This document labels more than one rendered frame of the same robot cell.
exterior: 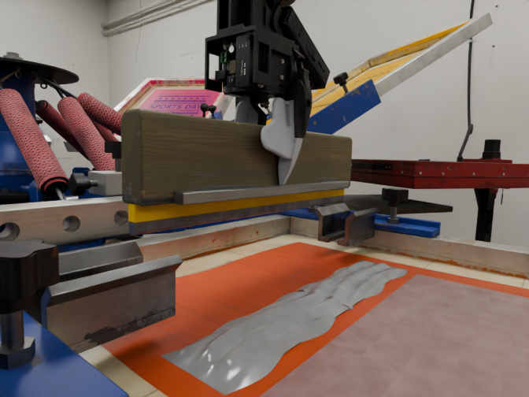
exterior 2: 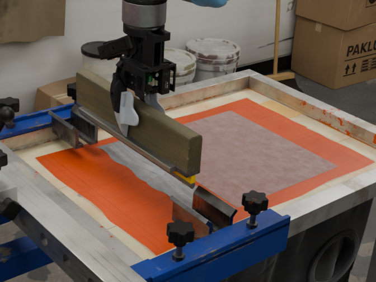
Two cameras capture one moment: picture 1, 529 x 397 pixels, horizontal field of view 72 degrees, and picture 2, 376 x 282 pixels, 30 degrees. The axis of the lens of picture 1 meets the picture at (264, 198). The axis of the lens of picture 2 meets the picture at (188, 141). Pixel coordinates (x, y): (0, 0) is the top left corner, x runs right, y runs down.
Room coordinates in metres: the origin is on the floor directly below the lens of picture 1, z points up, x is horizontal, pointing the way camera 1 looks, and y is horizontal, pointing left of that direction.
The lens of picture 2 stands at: (0.13, 1.13, 1.65)
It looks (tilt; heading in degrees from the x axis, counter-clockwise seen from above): 26 degrees down; 279
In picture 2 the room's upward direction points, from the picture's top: 4 degrees clockwise
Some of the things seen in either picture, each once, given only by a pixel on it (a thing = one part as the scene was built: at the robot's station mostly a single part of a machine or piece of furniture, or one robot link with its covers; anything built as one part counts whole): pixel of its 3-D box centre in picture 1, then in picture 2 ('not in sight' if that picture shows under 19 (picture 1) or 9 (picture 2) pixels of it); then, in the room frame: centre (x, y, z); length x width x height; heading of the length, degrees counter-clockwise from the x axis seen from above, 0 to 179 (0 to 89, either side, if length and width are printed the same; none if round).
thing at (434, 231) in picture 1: (349, 230); (44, 128); (0.66, -0.16, 0.98); 0.30 x 0.05 x 0.07; 51
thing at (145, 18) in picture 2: not in sight; (145, 12); (0.41, 0.00, 1.31); 0.08 x 0.08 x 0.05
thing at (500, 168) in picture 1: (431, 172); not in sight; (1.47, -0.67, 1.06); 0.61 x 0.46 x 0.12; 111
